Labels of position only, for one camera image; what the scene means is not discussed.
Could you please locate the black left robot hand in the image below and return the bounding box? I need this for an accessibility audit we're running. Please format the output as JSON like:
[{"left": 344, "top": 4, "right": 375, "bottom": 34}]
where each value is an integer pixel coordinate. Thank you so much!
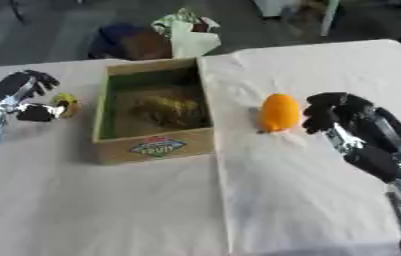
[{"left": 0, "top": 69, "right": 71, "bottom": 123}]

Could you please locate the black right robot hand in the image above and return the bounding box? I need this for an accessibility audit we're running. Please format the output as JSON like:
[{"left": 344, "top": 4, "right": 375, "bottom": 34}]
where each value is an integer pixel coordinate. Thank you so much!
[{"left": 299, "top": 91, "right": 401, "bottom": 184}]

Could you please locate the tan cardboard box green inside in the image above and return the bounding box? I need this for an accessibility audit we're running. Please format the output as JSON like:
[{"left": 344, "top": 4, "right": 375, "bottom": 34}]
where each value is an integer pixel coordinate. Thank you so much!
[{"left": 91, "top": 56, "right": 218, "bottom": 166}]

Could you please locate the yellow green toy fruit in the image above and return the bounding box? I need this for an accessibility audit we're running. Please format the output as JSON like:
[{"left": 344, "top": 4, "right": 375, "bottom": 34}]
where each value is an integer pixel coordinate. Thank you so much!
[{"left": 49, "top": 92, "right": 83, "bottom": 118}]

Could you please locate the orange toy fruit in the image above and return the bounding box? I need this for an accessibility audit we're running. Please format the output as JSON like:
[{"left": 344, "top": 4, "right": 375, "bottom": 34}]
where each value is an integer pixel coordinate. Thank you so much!
[{"left": 257, "top": 92, "right": 302, "bottom": 134}]

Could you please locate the white chair leg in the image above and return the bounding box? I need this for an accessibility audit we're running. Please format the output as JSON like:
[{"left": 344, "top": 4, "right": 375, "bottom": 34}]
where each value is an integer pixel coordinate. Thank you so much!
[{"left": 319, "top": 0, "right": 342, "bottom": 37}]

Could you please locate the blue brown bag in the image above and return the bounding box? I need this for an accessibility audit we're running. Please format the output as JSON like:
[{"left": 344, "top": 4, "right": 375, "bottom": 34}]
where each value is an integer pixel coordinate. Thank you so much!
[{"left": 86, "top": 23, "right": 176, "bottom": 62}]

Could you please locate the brown yellow soft toy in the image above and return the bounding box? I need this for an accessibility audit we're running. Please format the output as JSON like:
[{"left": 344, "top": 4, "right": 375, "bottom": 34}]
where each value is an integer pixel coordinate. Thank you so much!
[{"left": 128, "top": 94, "right": 207, "bottom": 128}]

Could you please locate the white green paper bag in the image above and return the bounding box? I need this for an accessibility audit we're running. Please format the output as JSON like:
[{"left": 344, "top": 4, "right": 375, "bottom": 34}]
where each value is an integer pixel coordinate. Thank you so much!
[{"left": 149, "top": 7, "right": 223, "bottom": 60}]

